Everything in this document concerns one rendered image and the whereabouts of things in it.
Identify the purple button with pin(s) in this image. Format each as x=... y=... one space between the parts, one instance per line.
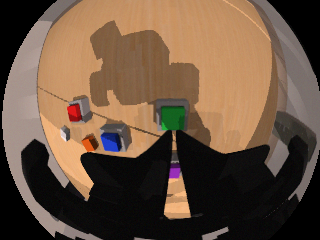
x=175 y=167

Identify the orange block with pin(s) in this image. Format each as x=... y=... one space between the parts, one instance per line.
x=89 y=143

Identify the blue button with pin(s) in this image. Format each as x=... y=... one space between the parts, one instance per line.
x=114 y=137

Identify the red button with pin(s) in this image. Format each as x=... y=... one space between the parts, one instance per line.
x=79 y=111

